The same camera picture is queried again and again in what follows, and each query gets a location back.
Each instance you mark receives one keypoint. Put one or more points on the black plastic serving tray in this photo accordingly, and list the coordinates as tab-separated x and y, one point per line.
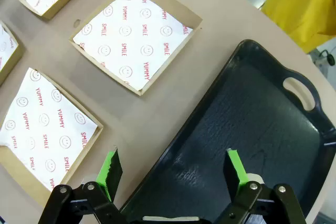
249	129

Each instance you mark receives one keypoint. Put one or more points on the person in yellow jacket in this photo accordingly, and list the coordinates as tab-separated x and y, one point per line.
302	6

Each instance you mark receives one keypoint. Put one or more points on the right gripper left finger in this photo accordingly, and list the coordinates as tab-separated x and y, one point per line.
110	176

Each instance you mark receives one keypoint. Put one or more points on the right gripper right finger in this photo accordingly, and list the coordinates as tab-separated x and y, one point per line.
233	179

